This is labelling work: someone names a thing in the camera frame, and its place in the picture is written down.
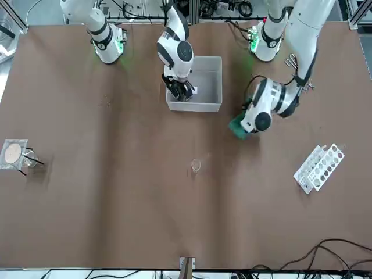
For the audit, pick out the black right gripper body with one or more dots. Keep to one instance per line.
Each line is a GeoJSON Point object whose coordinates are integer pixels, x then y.
{"type": "Point", "coordinates": [173, 80]}

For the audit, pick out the green cloth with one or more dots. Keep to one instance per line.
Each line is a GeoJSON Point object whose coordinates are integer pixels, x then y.
{"type": "Point", "coordinates": [236, 128]}

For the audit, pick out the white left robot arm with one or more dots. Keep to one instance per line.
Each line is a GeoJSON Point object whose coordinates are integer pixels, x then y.
{"type": "Point", "coordinates": [302, 35]}

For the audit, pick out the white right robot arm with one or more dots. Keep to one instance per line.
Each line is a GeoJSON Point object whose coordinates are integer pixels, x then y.
{"type": "Point", "coordinates": [104, 43]}

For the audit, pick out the translucent plastic storage box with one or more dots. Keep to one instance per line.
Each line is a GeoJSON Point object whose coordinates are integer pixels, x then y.
{"type": "Point", "coordinates": [209, 87]}

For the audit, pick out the liquid droplets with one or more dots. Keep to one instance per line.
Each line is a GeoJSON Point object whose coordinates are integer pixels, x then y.
{"type": "Point", "coordinates": [107, 102]}

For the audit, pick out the white test tube rack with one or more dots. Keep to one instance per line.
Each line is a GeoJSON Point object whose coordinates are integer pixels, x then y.
{"type": "Point", "coordinates": [302, 177]}

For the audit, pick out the silver crucible tongs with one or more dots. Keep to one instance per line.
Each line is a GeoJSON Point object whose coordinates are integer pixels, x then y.
{"type": "Point", "coordinates": [291, 59]}

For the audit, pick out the black tripod stand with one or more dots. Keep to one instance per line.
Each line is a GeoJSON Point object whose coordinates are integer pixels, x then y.
{"type": "Point", "coordinates": [37, 161]}

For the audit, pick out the white side desk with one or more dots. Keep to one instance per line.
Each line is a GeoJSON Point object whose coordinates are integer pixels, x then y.
{"type": "Point", "coordinates": [72, 274]}

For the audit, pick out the aluminium frame post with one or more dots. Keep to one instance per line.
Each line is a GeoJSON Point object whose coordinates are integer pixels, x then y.
{"type": "Point", "coordinates": [187, 268]}
{"type": "Point", "coordinates": [354, 14]}

